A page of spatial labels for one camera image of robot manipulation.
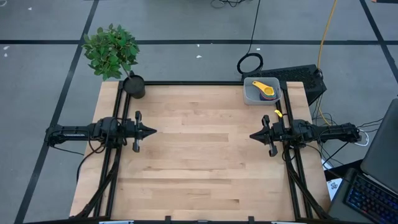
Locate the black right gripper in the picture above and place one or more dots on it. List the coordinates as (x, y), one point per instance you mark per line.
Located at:
(281, 133)

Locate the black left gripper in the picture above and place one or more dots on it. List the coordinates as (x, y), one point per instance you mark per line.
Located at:
(129, 130)

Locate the yellow plastic measuring cup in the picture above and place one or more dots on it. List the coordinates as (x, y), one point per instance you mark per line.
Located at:
(266, 90)

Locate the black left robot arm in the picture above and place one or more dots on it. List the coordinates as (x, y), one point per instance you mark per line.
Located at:
(71, 133)

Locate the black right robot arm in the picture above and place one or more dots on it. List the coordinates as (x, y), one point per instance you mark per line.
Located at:
(326, 132)

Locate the grey plastic basket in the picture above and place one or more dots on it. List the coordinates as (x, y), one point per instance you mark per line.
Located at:
(248, 93)

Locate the small yellow tag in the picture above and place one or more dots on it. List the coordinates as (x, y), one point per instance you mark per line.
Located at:
(278, 113)

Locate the black perforated computer case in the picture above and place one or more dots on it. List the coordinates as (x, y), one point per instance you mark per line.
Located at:
(298, 76)

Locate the black table clamp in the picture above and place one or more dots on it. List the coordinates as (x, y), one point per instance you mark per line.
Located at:
(168, 219)
(251, 219)

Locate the white paper sheet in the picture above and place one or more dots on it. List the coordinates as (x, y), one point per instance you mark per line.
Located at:
(334, 186)

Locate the green plant in black pot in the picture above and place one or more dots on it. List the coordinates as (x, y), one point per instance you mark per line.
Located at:
(109, 49)

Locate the grey laptop with lit keyboard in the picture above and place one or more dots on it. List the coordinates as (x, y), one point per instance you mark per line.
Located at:
(382, 146)

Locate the black metal table frame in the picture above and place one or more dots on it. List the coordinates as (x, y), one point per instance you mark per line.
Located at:
(199, 83)

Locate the silver bracket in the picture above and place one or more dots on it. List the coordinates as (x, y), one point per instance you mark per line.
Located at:
(287, 222)
(116, 222)

